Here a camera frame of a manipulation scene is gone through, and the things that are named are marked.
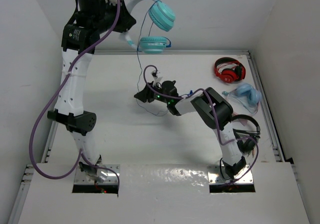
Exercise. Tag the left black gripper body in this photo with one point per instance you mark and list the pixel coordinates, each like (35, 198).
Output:
(100, 21)

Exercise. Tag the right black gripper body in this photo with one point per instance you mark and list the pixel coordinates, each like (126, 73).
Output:
(160, 97)

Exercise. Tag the teal cat-ear headphones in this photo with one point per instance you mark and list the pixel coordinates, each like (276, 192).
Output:
(161, 16)

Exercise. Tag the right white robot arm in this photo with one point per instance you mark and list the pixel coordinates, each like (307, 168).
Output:
(213, 109)

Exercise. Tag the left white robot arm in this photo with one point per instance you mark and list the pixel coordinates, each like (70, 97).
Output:
(80, 36)

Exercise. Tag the red headphones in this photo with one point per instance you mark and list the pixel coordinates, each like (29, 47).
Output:
(229, 70)

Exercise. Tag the light blue headphones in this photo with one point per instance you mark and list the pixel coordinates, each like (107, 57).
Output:
(245, 98)

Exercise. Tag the black headphones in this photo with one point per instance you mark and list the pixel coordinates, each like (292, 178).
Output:
(246, 140)

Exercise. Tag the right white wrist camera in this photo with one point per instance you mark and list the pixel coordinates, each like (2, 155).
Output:
(156, 78)

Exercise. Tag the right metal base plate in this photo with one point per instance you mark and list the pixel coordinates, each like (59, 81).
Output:
(217, 176)

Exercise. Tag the metal base plate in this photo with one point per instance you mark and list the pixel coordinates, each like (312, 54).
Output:
(87, 175)
(217, 176)

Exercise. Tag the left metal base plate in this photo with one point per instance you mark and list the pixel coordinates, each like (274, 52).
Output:
(87, 175)

